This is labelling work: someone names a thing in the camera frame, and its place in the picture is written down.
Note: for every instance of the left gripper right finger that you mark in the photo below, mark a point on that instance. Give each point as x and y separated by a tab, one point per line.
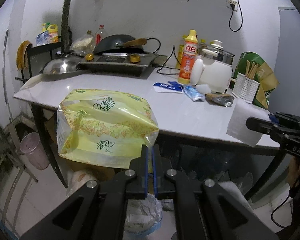
162	185

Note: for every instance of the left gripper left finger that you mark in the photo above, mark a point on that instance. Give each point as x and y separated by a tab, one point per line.
138	185

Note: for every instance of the yellow tissue pack wrapper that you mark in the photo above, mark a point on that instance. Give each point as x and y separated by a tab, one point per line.
104	127

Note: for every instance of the trash bin with white liner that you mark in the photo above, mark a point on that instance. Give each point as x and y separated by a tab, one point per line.
143	217

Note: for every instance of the person's right hand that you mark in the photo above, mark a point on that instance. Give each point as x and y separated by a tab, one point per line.
294	170

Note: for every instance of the green yellow rice bag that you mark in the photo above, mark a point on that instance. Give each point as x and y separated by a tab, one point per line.
264	76

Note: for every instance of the white bucket in plastic bag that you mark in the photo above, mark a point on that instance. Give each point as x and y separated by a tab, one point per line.
78	179

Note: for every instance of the white perforated chopstick holder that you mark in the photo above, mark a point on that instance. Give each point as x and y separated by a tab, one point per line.
245	88

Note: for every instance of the wooden chopsticks bundle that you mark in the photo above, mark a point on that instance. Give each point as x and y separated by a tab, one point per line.
251	69

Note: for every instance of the silver foil snack wrapper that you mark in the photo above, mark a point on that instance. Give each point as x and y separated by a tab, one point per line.
225	100

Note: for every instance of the blue white small packet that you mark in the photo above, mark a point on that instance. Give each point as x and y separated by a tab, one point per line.
193	94

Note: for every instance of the blue white paper tag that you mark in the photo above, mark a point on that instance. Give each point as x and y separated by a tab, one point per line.
171	87

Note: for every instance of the translucent white plastic lump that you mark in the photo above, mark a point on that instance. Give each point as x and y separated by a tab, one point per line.
203	89

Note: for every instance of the white electric cooking pot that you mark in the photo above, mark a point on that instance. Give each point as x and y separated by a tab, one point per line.
212	67

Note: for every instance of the glass pot lid white knob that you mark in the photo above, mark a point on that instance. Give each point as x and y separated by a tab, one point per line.
217	47

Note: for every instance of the pink plastic bucket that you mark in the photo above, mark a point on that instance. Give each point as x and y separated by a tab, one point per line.
32	147

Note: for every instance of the steel induction cooktop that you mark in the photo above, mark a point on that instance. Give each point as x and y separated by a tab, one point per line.
119	63

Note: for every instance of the yellow cap oil bottle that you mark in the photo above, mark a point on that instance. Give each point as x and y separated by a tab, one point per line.
180	52

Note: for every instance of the yellow orange detergent bottle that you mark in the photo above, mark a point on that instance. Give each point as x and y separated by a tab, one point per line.
188	58

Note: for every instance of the stainless steel wok lid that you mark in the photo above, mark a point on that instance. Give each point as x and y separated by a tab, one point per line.
62	65

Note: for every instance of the bag of white food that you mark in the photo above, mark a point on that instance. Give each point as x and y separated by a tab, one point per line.
83	45

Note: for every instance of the red label plastic bottle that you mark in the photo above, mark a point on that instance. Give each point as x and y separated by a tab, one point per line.
100	34

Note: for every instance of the black metal rack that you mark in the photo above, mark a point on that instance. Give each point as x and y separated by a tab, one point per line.
38	56

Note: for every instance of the yellow cloth on rack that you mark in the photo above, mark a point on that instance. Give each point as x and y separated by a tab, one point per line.
21	57

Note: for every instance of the yellow dish soap jug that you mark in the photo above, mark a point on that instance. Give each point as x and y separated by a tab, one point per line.
52	32

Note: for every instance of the white wall socket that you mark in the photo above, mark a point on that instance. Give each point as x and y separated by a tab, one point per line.
231	4

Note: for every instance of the black wok wooden handle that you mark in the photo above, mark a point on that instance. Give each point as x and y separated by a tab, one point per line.
120	43

